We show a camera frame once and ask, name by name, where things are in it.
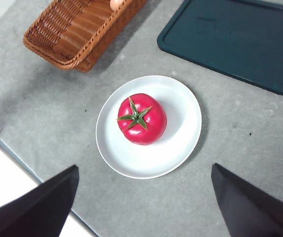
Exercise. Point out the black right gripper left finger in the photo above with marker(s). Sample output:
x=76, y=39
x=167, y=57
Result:
x=37, y=207

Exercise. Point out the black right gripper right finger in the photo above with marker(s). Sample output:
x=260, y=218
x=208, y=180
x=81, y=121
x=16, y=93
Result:
x=252, y=209

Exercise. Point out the red tomato with green stem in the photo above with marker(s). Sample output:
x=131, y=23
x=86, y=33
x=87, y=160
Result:
x=151, y=123

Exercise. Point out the white round plate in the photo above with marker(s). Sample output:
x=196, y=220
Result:
x=143, y=160

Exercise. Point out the black rectangular tray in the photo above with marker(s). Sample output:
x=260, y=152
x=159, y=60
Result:
x=235, y=42

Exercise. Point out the brown wicker basket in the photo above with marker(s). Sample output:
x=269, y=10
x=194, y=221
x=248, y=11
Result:
x=82, y=32

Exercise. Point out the orange-brown potato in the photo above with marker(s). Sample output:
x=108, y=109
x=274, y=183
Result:
x=116, y=3

